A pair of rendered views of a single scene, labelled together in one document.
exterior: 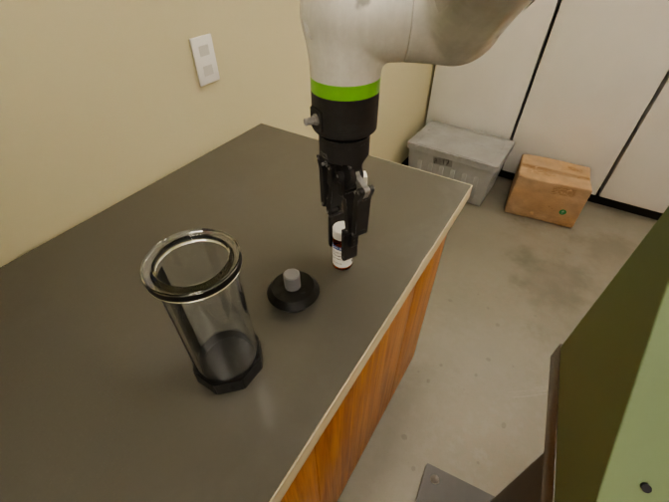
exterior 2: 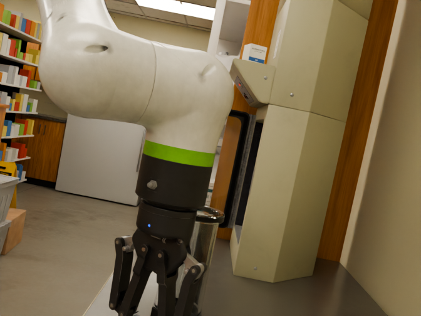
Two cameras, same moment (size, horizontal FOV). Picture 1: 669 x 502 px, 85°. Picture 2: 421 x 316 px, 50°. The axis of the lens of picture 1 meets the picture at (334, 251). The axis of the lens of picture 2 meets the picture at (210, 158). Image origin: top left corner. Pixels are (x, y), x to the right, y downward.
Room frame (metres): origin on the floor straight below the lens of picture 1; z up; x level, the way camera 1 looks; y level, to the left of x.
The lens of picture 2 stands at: (1.01, -0.29, 1.33)
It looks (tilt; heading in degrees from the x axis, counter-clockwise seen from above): 4 degrees down; 148
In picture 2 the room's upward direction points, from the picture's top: 11 degrees clockwise
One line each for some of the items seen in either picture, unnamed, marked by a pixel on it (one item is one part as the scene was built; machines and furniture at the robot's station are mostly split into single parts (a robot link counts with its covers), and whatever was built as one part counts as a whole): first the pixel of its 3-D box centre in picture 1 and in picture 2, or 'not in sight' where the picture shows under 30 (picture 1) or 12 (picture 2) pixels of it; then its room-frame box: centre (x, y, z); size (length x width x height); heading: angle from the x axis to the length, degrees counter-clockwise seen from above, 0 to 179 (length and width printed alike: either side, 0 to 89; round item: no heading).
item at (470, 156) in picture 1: (455, 163); not in sight; (2.27, -0.84, 0.17); 0.60 x 0.42 x 0.33; 56
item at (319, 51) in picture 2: not in sight; (297, 142); (0.00, 0.64, 1.33); 0.32 x 0.25 x 0.77; 148
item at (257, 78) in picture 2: not in sight; (247, 86); (-0.09, 0.49, 1.46); 0.32 x 0.11 x 0.10; 148
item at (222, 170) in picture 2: not in sight; (195, 162); (-0.30, 0.49, 1.19); 0.30 x 0.01 x 0.40; 50
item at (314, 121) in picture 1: (341, 111); (175, 181); (0.50, -0.01, 1.25); 0.12 x 0.09 x 0.06; 121
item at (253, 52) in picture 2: not in sight; (253, 56); (-0.05, 0.46, 1.54); 0.05 x 0.05 x 0.06; 77
